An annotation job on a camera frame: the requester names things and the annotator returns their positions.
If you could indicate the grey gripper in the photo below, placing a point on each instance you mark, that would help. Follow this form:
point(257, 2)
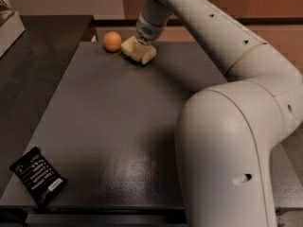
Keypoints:
point(148, 31)

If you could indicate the yellow wavy sponge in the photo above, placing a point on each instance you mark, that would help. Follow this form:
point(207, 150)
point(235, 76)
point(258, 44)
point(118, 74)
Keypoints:
point(127, 47)

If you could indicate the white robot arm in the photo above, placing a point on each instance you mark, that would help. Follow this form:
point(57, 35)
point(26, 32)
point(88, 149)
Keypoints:
point(225, 133)

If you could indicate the orange fruit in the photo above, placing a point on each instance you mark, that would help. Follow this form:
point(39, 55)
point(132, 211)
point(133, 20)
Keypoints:
point(112, 41)

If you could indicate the dark side counter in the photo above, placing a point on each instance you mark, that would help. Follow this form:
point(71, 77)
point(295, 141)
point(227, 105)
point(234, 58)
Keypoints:
point(30, 72)

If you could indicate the white box on counter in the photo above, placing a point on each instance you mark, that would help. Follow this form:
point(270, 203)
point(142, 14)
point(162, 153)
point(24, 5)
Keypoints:
point(11, 26)

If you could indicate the black snack packet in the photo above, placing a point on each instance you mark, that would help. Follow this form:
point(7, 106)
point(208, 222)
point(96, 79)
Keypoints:
point(39, 177)

